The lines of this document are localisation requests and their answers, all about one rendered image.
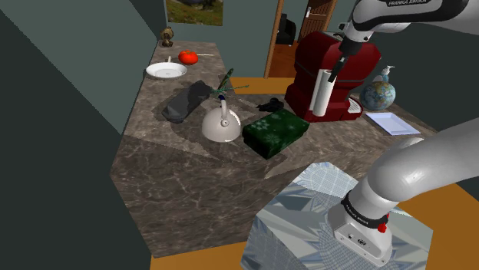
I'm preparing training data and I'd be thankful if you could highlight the small black object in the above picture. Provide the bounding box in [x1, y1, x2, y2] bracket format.
[256, 97, 285, 114]

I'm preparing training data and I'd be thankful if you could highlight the brown wooden door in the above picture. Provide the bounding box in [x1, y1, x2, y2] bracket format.
[263, 0, 339, 80]

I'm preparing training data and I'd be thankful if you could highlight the white rectangular tray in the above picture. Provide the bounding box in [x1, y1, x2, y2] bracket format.
[364, 111, 422, 137]

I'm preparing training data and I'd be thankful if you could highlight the red tomato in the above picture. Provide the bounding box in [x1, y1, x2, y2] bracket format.
[177, 49, 200, 67]

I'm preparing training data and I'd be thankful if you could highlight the landscape wall picture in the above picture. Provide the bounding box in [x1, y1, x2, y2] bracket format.
[165, 0, 225, 28]

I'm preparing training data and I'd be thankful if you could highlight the dark grey folded cloth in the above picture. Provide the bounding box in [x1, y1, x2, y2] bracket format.
[160, 79, 213, 125]

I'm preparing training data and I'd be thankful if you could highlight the blue green globe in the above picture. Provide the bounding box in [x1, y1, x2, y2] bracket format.
[359, 80, 397, 112]

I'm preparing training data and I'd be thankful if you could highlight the white paper towel roll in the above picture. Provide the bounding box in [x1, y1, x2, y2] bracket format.
[308, 68, 337, 118]

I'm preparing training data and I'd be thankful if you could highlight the white kettle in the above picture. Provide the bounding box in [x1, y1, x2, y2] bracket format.
[200, 95, 243, 143]

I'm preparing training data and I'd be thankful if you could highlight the green patterned pen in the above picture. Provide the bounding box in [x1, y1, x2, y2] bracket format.
[216, 67, 235, 93]

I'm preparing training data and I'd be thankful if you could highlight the white plate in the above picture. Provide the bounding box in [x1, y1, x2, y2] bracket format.
[144, 61, 188, 80]

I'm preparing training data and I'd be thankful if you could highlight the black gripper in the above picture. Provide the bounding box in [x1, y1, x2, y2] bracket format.
[328, 35, 366, 84]

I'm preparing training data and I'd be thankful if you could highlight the dark green patterned box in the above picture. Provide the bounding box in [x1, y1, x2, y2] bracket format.
[241, 108, 311, 161]

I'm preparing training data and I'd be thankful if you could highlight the red coffee machine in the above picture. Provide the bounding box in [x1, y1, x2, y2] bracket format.
[283, 31, 382, 123]

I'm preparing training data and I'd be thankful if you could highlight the thin green stick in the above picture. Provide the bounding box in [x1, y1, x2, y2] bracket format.
[209, 84, 250, 95]

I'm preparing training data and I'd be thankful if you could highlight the pale blue soap dispenser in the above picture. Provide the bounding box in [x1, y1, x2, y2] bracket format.
[372, 64, 396, 84]

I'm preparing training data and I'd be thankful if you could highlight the brown figure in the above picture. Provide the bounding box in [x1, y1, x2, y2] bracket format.
[159, 26, 175, 49]

